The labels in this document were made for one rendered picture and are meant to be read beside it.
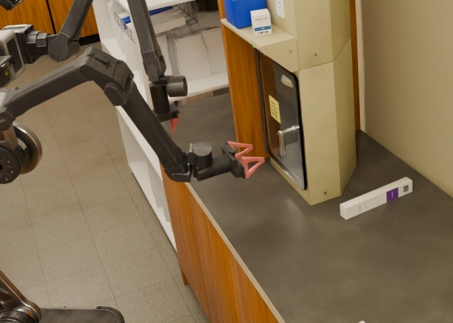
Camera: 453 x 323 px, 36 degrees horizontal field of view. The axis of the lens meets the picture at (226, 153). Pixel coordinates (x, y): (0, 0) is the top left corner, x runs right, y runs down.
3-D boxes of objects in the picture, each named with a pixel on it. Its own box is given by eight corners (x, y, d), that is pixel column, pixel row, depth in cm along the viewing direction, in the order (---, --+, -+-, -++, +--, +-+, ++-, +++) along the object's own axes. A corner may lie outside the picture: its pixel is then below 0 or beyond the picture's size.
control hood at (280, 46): (256, 40, 230) (253, 11, 225) (299, 71, 202) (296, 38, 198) (224, 48, 227) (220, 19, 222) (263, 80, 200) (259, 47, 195)
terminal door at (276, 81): (269, 152, 249) (257, 46, 230) (307, 191, 223) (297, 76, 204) (267, 153, 249) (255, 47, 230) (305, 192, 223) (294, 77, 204)
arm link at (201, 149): (176, 159, 216) (171, 181, 210) (173, 134, 207) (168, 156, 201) (214, 162, 215) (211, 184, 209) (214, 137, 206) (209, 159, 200)
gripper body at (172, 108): (179, 114, 243) (176, 95, 239) (152, 123, 240) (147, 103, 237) (174, 108, 248) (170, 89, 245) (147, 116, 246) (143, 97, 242)
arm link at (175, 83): (154, 61, 242) (146, 65, 234) (185, 59, 240) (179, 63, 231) (158, 95, 245) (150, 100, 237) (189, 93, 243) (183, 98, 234)
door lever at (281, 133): (297, 153, 220) (294, 150, 222) (295, 127, 215) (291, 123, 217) (282, 158, 218) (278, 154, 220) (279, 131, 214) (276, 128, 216)
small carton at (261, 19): (269, 27, 208) (267, 8, 206) (272, 33, 204) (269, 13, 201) (252, 30, 208) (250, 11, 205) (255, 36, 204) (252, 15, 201)
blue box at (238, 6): (255, 14, 222) (252, -14, 217) (267, 21, 213) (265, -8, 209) (226, 21, 219) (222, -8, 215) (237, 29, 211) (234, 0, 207)
